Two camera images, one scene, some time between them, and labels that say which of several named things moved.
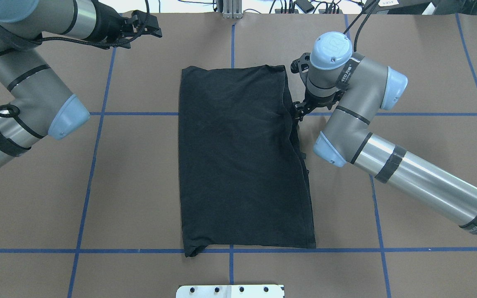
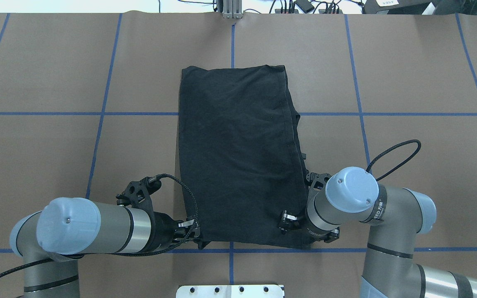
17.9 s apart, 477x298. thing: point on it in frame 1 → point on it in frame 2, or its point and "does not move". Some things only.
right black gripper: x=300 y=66 → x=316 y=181
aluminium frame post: x=232 y=9 does not move
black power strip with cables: x=292 y=9 does not move
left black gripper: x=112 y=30 → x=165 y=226
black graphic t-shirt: x=243 y=179 does not move
